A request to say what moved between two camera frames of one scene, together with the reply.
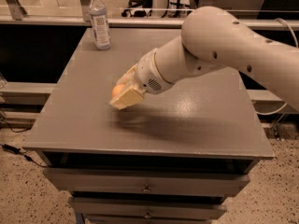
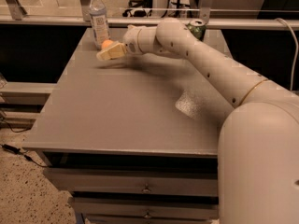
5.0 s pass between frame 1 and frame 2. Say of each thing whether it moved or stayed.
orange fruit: moved
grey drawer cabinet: stayed
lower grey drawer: stayed
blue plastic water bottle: stayed
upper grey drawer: stayed
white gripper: moved
